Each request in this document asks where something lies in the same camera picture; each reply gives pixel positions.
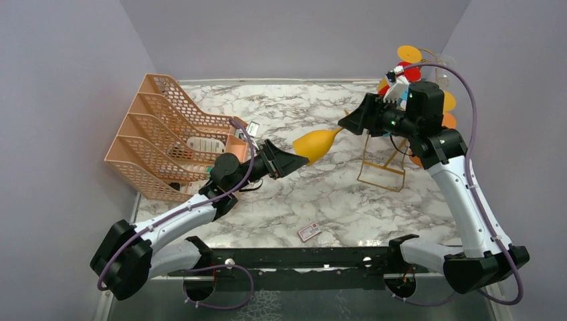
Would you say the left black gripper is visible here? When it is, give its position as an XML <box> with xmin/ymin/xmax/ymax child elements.
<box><xmin>229</xmin><ymin>139</ymin><xmax>309</xmax><ymax>193</ymax></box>

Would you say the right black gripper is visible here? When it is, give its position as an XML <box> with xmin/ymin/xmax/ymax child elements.
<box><xmin>339</xmin><ymin>92</ymin><xmax>420</xmax><ymax>140</ymax></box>

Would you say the yellow plastic wine glass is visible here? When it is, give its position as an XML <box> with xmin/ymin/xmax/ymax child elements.
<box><xmin>292</xmin><ymin>127</ymin><xmax>343</xmax><ymax>166</ymax></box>

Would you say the red white staples box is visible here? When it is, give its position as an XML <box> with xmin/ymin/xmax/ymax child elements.
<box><xmin>298</xmin><ymin>222</ymin><xmax>322</xmax><ymax>243</ymax></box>

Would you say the orange plastic wine glass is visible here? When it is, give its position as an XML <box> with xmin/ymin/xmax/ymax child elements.
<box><xmin>409</xmin><ymin>112</ymin><xmax>457</xmax><ymax>168</ymax></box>

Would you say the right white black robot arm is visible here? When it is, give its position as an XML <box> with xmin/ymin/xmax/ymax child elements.
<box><xmin>338</xmin><ymin>81</ymin><xmax>530</xmax><ymax>294</ymax></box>

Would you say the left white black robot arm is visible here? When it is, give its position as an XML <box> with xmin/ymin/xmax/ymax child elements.
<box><xmin>90</xmin><ymin>140</ymin><xmax>314</xmax><ymax>300</ymax></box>

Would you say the blue plastic wine glass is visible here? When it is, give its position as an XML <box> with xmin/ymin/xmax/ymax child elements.
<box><xmin>386</xmin><ymin>90</ymin><xmax>408</xmax><ymax>110</ymax></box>

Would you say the red plastic wine glass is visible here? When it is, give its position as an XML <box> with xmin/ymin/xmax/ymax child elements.
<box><xmin>377</xmin><ymin>62</ymin><xmax>421</xmax><ymax>98</ymax></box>

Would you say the yellow wine glass top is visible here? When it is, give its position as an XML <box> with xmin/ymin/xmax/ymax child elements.
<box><xmin>377</xmin><ymin>45</ymin><xmax>424</xmax><ymax>92</ymax></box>

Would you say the clear wine glass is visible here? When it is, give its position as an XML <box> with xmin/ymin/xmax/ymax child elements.
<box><xmin>433</xmin><ymin>53</ymin><xmax>455</xmax><ymax>90</ymax></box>

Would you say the yellow wine glass right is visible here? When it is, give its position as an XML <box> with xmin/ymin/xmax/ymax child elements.
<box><xmin>443</xmin><ymin>90</ymin><xmax>457</xmax><ymax>112</ymax></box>

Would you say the peach plastic file organizer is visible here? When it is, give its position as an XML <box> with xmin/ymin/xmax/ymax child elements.
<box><xmin>104</xmin><ymin>74</ymin><xmax>251</xmax><ymax>203</ymax></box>

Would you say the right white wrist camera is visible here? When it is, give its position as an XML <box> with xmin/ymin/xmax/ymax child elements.
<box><xmin>383</xmin><ymin>66</ymin><xmax>409</xmax><ymax>103</ymax></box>

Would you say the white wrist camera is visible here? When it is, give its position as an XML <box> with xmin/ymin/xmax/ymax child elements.
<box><xmin>383</xmin><ymin>66</ymin><xmax>409</xmax><ymax>103</ymax></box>
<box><xmin>246</xmin><ymin>121</ymin><xmax>260</xmax><ymax>138</ymax></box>

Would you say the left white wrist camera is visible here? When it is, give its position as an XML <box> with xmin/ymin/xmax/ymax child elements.
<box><xmin>246</xmin><ymin>121</ymin><xmax>260</xmax><ymax>138</ymax></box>

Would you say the gold wire wine glass rack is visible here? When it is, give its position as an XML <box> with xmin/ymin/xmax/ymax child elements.
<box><xmin>356</xmin><ymin>47</ymin><xmax>437</xmax><ymax>193</ymax></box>

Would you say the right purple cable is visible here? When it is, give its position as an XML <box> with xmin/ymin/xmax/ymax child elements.
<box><xmin>382</xmin><ymin>62</ymin><xmax>525</xmax><ymax>308</ymax></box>

